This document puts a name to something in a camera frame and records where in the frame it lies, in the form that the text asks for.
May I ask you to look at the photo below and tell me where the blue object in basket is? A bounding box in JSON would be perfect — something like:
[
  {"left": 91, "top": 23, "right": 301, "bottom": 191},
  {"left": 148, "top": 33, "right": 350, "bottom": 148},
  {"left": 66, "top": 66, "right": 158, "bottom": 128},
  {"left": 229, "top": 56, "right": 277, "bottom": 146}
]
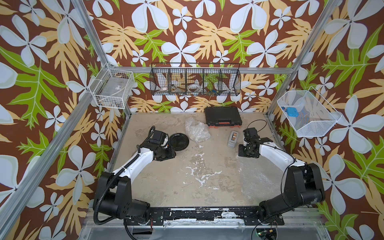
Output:
[{"left": 286, "top": 107, "right": 299, "bottom": 118}]

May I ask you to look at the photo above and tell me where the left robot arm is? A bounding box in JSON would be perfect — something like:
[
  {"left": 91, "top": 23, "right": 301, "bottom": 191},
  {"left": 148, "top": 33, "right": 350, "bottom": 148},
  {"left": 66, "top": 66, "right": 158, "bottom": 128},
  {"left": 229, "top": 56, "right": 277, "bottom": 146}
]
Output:
[{"left": 93, "top": 143, "right": 176, "bottom": 225}]

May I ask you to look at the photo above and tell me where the black plate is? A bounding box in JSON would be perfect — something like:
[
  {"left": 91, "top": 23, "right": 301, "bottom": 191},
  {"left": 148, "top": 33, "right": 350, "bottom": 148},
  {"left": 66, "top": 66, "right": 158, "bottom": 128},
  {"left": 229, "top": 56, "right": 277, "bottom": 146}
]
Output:
[{"left": 169, "top": 133, "right": 190, "bottom": 151}]

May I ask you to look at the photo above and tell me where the white wire basket left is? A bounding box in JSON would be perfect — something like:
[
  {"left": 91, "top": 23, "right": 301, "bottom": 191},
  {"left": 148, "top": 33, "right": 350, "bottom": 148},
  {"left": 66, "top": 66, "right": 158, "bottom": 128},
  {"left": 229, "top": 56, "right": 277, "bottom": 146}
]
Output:
[{"left": 89, "top": 64, "right": 136, "bottom": 110}]

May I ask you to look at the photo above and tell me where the white wire basket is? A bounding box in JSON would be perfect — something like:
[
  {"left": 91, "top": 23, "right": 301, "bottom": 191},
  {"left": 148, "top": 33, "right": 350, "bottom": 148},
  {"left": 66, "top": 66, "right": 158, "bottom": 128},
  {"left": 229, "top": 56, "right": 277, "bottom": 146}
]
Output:
[
  {"left": 89, "top": 64, "right": 136, "bottom": 110},
  {"left": 277, "top": 87, "right": 342, "bottom": 138}
]

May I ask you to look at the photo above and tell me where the white tape dispenser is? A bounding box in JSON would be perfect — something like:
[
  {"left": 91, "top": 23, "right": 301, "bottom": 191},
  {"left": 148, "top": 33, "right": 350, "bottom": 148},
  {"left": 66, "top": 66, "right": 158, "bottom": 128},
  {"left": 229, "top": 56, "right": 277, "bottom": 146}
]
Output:
[{"left": 228, "top": 131, "right": 239, "bottom": 148}]

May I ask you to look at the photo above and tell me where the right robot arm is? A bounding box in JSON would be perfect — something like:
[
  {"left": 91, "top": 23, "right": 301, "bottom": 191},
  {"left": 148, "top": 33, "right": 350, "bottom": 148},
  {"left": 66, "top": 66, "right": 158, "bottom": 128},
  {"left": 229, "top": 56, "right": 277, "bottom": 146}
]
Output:
[{"left": 238, "top": 143, "right": 326, "bottom": 224}]

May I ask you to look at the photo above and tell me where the black plastic case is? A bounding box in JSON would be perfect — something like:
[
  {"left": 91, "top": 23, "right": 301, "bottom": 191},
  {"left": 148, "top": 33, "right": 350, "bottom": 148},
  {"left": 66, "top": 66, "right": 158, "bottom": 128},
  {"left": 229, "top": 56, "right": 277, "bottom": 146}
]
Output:
[{"left": 204, "top": 107, "right": 243, "bottom": 127}]

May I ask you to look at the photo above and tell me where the white wire basket right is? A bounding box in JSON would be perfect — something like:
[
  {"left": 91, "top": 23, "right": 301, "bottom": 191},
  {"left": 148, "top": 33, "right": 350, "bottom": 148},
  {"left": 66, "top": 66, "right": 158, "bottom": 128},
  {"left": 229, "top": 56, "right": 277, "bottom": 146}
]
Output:
[{"left": 277, "top": 87, "right": 342, "bottom": 138}]

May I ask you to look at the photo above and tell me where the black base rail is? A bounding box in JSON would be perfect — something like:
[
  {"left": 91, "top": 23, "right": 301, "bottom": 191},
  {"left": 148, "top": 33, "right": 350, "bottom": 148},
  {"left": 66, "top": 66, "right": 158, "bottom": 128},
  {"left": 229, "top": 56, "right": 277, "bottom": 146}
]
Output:
[{"left": 125, "top": 206, "right": 285, "bottom": 227}]

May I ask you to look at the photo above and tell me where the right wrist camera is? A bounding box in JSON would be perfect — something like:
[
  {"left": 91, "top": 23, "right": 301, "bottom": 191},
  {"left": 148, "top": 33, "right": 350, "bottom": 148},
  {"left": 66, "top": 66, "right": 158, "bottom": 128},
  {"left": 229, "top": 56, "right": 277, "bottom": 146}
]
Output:
[{"left": 243, "top": 128, "right": 260, "bottom": 143}]

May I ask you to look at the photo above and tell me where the clear bubble wrap sheet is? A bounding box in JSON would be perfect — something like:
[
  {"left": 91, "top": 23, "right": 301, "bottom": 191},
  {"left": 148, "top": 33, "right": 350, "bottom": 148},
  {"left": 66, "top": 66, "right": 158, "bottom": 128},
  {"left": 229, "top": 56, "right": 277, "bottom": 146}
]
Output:
[{"left": 185, "top": 118, "right": 211, "bottom": 143}]

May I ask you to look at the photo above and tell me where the black wire basket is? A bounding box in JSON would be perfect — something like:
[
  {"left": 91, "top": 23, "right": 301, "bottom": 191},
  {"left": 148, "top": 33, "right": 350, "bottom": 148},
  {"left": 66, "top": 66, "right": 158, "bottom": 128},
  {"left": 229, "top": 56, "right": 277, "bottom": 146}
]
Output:
[{"left": 149, "top": 63, "right": 242, "bottom": 97}]

